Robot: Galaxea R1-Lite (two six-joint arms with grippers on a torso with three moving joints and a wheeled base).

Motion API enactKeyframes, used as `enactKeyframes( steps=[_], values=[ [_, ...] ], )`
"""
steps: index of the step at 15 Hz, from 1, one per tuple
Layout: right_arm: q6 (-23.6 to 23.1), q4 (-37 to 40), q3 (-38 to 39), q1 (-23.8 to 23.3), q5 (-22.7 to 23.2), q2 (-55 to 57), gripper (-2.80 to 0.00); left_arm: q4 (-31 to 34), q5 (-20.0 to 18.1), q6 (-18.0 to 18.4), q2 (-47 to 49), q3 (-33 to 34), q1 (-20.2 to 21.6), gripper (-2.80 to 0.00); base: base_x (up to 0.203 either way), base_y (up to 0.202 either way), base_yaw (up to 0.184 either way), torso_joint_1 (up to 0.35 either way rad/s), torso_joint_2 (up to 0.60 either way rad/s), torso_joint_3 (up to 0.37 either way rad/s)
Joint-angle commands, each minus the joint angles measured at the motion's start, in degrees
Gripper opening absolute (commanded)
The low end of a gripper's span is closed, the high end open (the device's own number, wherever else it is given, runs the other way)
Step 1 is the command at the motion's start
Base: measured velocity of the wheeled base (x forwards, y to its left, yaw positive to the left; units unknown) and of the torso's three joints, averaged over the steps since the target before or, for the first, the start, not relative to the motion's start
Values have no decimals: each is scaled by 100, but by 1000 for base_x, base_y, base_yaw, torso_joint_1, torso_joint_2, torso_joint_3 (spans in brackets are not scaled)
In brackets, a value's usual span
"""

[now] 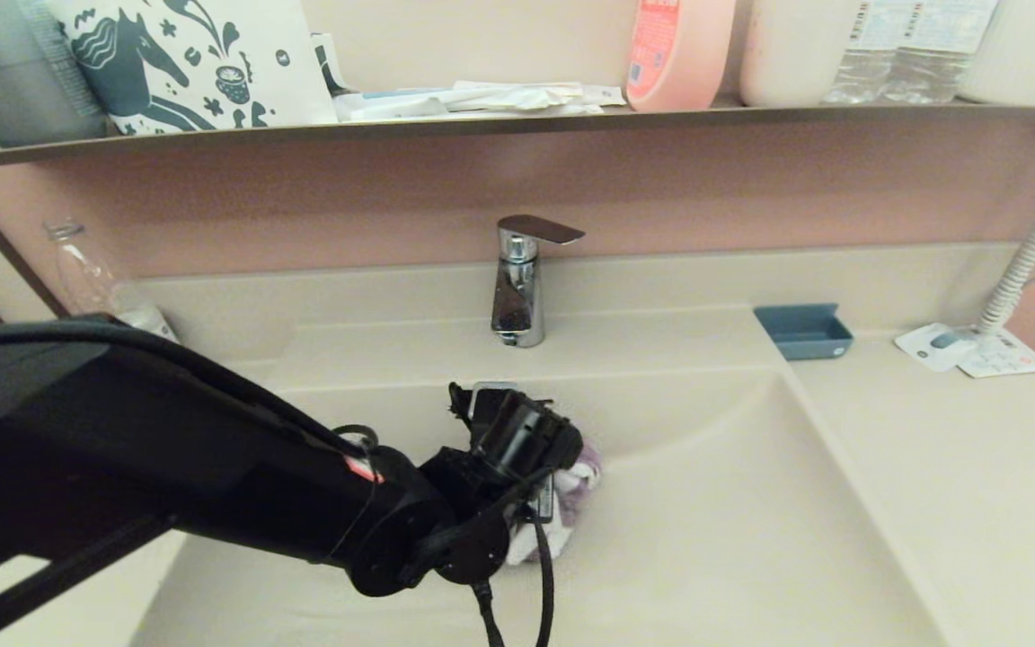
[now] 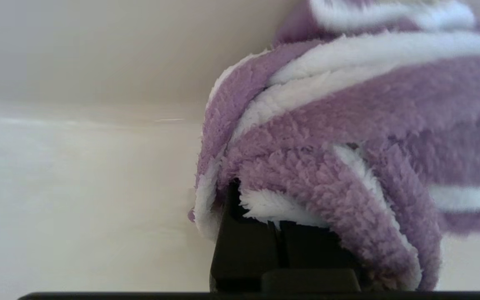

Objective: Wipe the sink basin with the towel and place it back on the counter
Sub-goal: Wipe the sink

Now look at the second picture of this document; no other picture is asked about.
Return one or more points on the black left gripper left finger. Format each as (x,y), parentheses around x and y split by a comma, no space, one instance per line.
(244,250)

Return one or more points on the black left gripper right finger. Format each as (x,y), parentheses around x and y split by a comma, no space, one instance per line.
(315,250)

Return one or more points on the purple white striped towel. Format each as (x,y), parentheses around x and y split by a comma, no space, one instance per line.
(348,125)

